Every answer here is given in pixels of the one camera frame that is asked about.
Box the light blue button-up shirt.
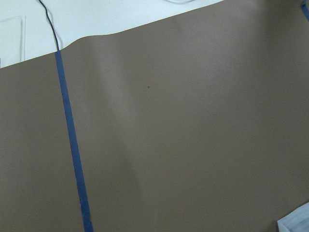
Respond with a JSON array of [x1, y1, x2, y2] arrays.
[[277, 203, 309, 232]]

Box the clear plastic bag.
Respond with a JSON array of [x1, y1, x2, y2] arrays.
[[0, 15, 26, 68]]

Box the thin black desk cable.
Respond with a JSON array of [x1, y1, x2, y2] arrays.
[[38, 0, 60, 52]]

